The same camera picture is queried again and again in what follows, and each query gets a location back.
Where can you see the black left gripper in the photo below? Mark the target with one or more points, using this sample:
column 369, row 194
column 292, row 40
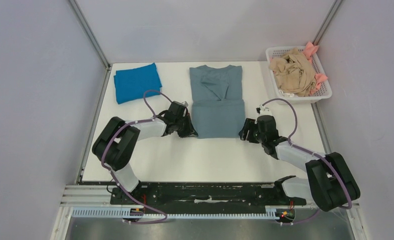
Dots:
column 190, row 131

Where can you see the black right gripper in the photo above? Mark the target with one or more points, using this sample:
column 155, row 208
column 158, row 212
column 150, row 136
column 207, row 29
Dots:
column 251, row 132

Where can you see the grey blue t shirt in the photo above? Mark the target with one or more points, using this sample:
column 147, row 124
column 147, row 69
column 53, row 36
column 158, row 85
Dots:
column 218, row 108

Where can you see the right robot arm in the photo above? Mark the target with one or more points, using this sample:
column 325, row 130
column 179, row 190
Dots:
column 329, row 183

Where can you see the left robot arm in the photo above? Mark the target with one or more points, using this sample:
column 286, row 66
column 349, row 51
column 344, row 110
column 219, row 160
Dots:
column 116, row 143

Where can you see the folded bright blue t shirt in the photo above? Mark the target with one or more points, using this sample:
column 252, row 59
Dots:
column 131, row 84

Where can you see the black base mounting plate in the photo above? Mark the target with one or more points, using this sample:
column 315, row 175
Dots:
column 213, row 197

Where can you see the beige t shirt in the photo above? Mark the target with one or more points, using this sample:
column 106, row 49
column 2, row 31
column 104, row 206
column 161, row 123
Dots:
column 293, row 73

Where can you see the white plastic laundry basket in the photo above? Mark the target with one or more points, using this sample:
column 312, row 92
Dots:
column 324, row 93

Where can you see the pink t shirt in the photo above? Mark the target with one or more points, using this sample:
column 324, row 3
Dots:
column 309, row 51

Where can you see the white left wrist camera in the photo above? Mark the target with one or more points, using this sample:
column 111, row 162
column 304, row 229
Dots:
column 185, row 103

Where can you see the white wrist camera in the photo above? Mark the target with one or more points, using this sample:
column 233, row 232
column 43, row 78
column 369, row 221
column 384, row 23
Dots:
column 263, row 111
column 185, row 103

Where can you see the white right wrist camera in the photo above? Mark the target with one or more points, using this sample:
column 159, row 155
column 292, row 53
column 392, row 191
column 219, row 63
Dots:
column 263, row 111

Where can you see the right aluminium frame post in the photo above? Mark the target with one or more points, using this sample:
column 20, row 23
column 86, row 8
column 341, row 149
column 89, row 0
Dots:
column 327, row 21

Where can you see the aluminium frame post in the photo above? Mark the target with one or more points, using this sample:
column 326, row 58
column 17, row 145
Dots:
column 89, row 33
column 327, row 21

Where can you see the white slotted cable duct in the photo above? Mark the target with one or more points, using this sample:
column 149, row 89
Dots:
column 132, row 214

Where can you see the left aluminium frame post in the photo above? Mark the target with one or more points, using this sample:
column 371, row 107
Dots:
column 89, row 33

